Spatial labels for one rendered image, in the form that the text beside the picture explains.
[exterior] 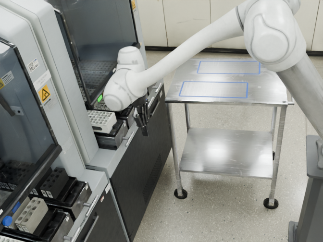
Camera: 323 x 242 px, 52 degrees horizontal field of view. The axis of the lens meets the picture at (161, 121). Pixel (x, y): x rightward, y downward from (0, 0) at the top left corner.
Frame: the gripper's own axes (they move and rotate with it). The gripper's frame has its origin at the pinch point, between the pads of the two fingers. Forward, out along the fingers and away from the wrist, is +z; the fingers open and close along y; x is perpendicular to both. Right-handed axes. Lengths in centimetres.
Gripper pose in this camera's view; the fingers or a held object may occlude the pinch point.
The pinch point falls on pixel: (144, 129)
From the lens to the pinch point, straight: 154.0
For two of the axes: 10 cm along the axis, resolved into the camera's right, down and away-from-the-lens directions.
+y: -3.7, 6.2, -7.0
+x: 9.2, 1.4, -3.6
